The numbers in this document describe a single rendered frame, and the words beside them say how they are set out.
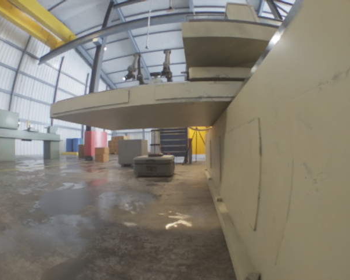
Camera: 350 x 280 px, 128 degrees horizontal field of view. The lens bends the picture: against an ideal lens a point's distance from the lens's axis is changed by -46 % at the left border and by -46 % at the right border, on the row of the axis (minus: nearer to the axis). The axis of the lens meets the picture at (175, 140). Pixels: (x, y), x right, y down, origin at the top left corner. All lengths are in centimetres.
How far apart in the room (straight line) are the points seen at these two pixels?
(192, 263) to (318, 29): 62
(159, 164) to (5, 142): 465
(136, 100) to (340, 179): 81
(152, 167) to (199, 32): 163
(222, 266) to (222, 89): 74
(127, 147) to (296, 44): 311
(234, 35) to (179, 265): 91
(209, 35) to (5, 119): 538
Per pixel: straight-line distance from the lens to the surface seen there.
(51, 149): 643
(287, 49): 30
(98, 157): 460
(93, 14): 1180
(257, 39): 79
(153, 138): 228
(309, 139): 24
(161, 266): 55
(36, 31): 939
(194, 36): 73
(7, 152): 545
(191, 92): 77
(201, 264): 56
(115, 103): 87
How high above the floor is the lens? 38
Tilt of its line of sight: 3 degrees up
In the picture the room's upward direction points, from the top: 1 degrees counter-clockwise
